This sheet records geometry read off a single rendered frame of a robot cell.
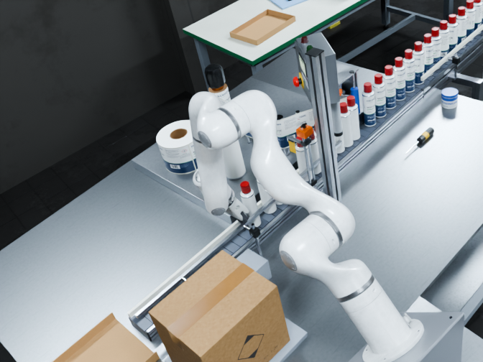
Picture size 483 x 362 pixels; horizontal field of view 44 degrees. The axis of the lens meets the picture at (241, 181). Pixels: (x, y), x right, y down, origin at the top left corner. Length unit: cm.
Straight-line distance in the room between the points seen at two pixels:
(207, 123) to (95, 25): 295
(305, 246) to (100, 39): 317
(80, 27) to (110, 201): 197
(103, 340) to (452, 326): 115
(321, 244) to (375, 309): 23
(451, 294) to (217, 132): 160
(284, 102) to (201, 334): 150
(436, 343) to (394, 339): 11
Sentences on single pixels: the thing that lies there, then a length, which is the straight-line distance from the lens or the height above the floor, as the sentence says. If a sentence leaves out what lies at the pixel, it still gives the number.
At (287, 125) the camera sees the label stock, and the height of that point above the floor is 103.
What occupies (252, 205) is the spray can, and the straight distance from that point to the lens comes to 216.
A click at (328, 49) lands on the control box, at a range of 201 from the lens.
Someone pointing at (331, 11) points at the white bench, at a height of 80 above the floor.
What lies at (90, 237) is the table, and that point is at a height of 83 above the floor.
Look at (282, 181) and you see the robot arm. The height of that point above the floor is 143.
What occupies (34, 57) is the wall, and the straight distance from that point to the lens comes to 432.
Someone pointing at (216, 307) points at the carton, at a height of 112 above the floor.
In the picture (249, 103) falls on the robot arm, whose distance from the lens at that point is 159.
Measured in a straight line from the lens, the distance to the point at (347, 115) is 244.
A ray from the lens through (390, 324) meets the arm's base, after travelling 166.
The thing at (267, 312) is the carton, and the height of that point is 106.
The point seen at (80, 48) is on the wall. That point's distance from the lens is 443.
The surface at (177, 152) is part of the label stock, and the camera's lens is 252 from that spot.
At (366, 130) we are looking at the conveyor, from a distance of 262.
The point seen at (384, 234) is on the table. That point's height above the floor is 83.
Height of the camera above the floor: 244
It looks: 39 degrees down
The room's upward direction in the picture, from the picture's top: 14 degrees counter-clockwise
